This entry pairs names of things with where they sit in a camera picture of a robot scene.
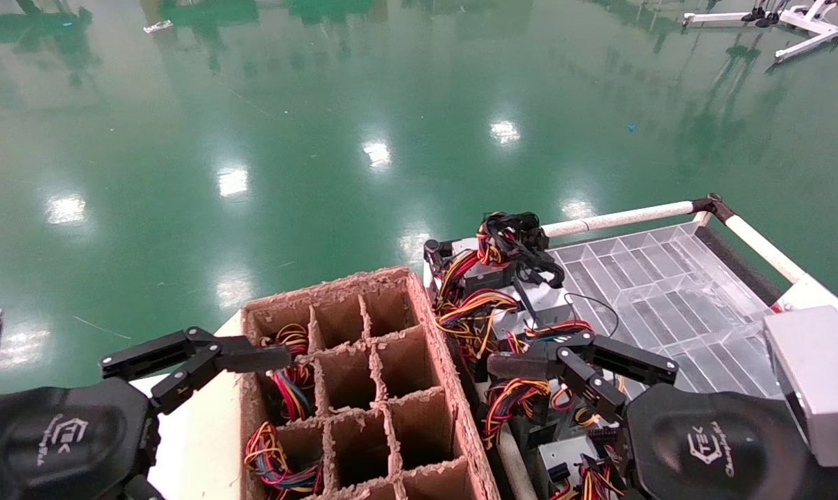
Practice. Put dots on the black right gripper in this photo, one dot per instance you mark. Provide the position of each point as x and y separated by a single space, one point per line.
710 451

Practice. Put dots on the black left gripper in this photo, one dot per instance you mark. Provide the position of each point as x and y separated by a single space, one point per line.
57 444

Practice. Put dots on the clear plastic divider tray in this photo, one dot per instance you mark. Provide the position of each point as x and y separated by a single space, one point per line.
668 292

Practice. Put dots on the black foam strip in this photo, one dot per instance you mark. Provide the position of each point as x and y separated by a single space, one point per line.
738 267

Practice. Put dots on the brown cardboard divider box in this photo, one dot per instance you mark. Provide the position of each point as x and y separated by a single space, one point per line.
349 378

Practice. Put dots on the black tube corner connector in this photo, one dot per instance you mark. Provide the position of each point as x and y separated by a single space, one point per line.
434 253
711 205

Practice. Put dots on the small white floor scrap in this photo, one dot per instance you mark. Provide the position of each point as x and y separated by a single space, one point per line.
158 26

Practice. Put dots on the white metal stand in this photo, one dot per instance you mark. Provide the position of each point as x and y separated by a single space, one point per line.
807 21

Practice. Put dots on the white tube cart frame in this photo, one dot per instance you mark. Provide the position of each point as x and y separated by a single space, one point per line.
620 219

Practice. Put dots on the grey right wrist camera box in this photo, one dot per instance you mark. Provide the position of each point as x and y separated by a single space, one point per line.
814 382

